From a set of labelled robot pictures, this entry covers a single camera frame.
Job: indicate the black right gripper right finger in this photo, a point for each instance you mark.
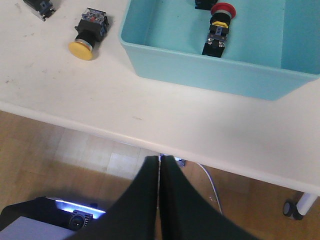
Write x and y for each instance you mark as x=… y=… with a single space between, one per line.
x=185 y=214

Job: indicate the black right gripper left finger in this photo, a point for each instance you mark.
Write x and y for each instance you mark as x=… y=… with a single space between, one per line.
x=133 y=215

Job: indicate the red push button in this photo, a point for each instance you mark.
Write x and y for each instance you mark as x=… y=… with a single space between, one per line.
x=221 y=15

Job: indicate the yellow push button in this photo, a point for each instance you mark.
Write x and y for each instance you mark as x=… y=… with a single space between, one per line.
x=92 y=28
x=205 y=4

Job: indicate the light blue plastic box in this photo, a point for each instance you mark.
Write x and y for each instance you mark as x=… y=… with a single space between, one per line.
x=255 y=48

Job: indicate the white table leg with caster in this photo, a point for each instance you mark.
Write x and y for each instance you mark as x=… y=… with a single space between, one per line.
x=297 y=210

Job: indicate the lying yellow push button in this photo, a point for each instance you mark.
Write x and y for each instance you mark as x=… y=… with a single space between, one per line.
x=92 y=28

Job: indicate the centre green push button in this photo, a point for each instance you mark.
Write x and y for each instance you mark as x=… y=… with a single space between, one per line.
x=43 y=9

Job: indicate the black front camera device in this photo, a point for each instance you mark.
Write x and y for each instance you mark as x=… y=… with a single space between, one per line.
x=46 y=218

